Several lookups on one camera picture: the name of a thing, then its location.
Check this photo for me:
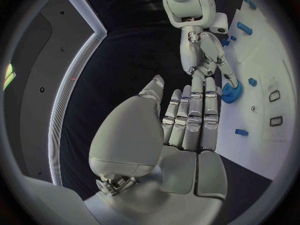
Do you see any white task board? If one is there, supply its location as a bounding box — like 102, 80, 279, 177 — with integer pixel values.
214, 0, 299, 183

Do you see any blue gear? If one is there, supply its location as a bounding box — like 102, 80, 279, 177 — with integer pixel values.
220, 79, 244, 105

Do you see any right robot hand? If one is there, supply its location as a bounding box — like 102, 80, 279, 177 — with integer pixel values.
180, 26, 240, 88

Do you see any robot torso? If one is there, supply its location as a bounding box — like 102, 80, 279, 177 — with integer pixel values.
3, 0, 109, 187

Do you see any blue long cylinder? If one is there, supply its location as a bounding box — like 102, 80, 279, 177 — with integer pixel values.
236, 21, 254, 36

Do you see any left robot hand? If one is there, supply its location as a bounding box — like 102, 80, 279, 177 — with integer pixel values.
83, 74, 229, 225

